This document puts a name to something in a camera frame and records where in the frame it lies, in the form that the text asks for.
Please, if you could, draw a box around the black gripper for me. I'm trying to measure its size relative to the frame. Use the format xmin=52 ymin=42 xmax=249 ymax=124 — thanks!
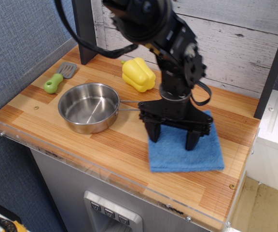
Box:
xmin=138 ymin=94 xmax=214 ymax=151

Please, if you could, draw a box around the blue microfiber cloth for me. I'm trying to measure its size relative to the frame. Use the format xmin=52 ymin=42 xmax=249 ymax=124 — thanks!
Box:
xmin=148 ymin=123 xmax=225 ymax=173

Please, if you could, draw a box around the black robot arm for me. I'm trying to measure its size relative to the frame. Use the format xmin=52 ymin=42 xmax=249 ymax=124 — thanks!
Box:
xmin=103 ymin=0 xmax=213 ymax=150

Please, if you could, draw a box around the yellow toy bell pepper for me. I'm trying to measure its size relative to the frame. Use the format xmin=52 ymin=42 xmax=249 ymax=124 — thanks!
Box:
xmin=122 ymin=57 xmax=156 ymax=93

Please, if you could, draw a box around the stainless steel pan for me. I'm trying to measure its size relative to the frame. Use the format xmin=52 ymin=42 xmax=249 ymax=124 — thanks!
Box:
xmin=58 ymin=83 xmax=139 ymax=134

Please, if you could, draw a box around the white ridged side appliance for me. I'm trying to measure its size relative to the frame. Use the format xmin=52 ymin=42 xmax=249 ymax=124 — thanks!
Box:
xmin=246 ymin=90 xmax=278 ymax=190

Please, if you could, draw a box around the grey cabinet with button panel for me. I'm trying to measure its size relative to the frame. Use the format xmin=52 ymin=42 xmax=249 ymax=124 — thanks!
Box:
xmin=31 ymin=149 xmax=205 ymax=232

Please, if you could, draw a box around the yellow object bottom left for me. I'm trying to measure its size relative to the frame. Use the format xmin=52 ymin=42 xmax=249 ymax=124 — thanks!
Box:
xmin=13 ymin=221 xmax=27 ymax=232

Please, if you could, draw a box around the black cable loop on wrist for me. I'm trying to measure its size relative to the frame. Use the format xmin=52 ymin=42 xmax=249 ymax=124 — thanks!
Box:
xmin=190 ymin=81 xmax=213 ymax=107

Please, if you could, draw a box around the dark grey right post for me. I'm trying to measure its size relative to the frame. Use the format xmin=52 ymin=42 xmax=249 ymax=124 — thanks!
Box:
xmin=254 ymin=48 xmax=278 ymax=119

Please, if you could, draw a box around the dark grey post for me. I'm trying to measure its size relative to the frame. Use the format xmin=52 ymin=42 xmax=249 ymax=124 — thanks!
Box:
xmin=72 ymin=0 xmax=97 ymax=65
xmin=254 ymin=48 xmax=278 ymax=119

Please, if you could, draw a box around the green handled grey spatula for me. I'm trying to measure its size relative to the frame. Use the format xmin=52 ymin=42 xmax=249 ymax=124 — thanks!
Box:
xmin=43 ymin=62 xmax=77 ymax=94

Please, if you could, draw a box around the dark grey left post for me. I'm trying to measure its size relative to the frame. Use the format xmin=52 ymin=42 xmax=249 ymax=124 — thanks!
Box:
xmin=72 ymin=0 xmax=97 ymax=65

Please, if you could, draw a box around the clear acrylic guard rail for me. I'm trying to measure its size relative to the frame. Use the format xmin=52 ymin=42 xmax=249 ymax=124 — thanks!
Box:
xmin=0 ymin=36 xmax=264 ymax=232

